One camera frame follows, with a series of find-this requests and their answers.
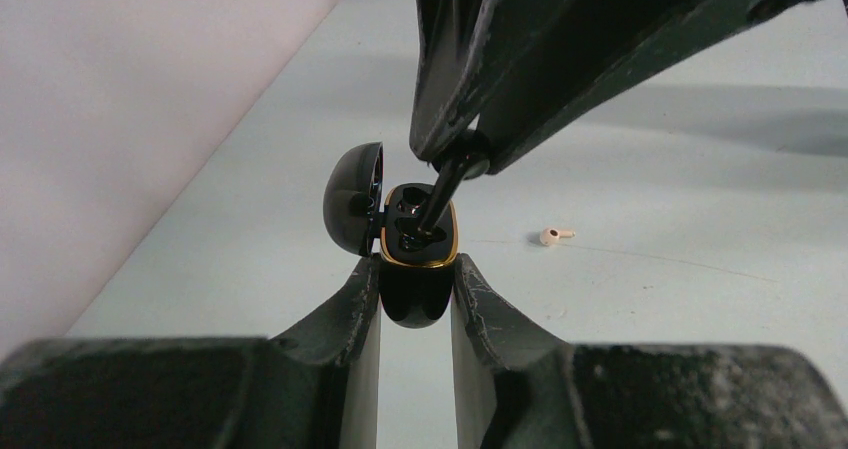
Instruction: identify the black earbud charging case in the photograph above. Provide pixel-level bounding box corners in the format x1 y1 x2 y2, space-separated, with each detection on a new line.
322 142 459 329

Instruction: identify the beige earbud right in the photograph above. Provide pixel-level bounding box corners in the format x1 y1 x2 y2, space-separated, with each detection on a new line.
538 227 576 247

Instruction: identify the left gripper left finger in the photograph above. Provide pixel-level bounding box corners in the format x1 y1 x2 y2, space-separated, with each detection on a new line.
1 257 380 448

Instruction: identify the black earbud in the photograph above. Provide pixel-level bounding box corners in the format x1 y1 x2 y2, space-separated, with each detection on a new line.
416 130 490 238

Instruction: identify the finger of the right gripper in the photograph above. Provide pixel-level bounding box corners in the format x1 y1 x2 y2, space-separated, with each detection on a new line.
409 0 509 163
477 0 818 174

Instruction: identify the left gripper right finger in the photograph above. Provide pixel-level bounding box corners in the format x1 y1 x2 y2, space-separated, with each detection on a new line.
451 254 847 448

